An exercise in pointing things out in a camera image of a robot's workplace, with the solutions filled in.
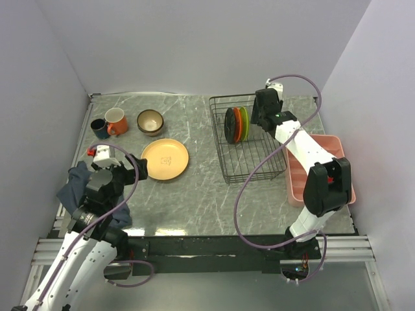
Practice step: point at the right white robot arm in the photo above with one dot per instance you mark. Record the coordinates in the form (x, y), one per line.
(328, 185)

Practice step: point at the orange mug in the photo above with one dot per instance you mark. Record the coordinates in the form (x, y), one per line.
(116, 120)

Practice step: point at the black plate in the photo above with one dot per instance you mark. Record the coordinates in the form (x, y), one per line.
(229, 126)

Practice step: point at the green plate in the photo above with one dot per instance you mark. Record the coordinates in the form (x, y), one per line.
(245, 123)

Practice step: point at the pink divided tray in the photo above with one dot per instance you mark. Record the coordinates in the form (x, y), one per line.
(295, 175)

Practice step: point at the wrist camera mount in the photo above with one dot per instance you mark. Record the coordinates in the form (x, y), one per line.
(277, 86)
(103, 156)

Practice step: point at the black wire dish rack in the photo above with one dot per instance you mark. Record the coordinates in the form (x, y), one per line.
(240, 145)

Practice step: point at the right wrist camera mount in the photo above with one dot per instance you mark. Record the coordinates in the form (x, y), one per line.
(277, 86)

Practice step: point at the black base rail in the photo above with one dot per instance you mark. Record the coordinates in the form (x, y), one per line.
(199, 254)

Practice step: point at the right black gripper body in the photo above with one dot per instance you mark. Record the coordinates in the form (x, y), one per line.
(256, 115)

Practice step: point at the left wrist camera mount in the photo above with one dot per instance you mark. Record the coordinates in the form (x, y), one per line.
(103, 156)

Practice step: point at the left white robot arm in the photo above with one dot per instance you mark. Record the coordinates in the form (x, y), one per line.
(91, 242)

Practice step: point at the dark brown patterned bowl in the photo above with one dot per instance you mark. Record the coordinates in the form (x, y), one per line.
(150, 122)

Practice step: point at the dark blue mug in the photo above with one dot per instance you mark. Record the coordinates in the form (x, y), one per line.
(100, 128)

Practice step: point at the orange plate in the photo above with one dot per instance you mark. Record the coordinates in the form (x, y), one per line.
(238, 124)

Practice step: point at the beige plate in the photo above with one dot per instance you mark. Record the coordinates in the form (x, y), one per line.
(166, 159)

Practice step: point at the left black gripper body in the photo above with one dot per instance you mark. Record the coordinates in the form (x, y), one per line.
(122, 176)

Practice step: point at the blue cloth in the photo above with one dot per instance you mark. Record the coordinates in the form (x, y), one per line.
(72, 192)

